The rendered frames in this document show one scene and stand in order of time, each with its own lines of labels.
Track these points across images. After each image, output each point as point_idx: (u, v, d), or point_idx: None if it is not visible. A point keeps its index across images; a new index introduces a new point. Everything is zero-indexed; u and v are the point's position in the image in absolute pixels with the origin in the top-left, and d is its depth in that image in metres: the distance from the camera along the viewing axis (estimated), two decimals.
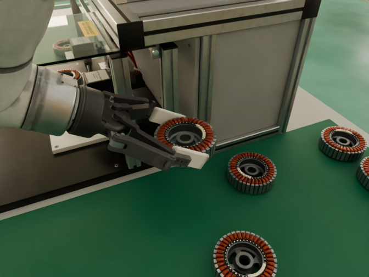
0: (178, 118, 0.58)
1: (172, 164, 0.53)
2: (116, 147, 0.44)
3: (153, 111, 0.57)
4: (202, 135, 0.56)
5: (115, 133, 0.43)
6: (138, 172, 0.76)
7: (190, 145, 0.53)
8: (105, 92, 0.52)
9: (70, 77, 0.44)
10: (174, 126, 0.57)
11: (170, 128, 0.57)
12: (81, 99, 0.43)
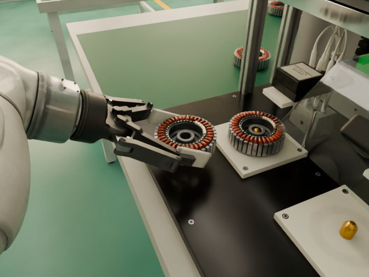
0: None
1: None
2: (123, 151, 0.43)
3: (151, 113, 0.57)
4: None
5: (121, 137, 0.43)
6: None
7: None
8: (103, 96, 0.51)
9: (70, 82, 0.42)
10: None
11: None
12: (84, 104, 0.42)
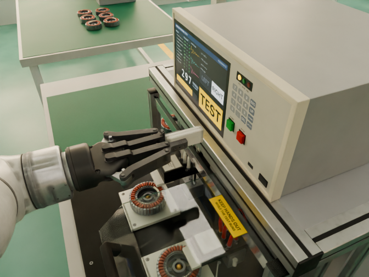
0: None
1: None
2: (110, 134, 0.56)
3: None
4: None
5: None
6: None
7: None
8: (123, 186, 0.49)
9: None
10: None
11: None
12: None
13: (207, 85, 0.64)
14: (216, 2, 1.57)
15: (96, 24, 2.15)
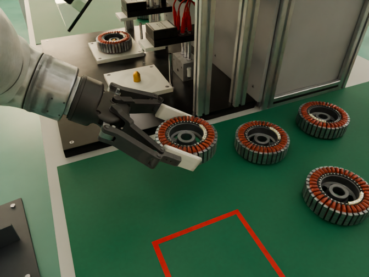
0: (253, 122, 0.68)
1: (255, 161, 0.62)
2: (114, 87, 0.55)
3: None
4: (277, 136, 0.65)
5: None
6: None
7: (269, 145, 0.62)
8: (100, 138, 0.46)
9: None
10: (251, 128, 0.67)
11: (247, 130, 0.66)
12: None
13: None
14: None
15: None
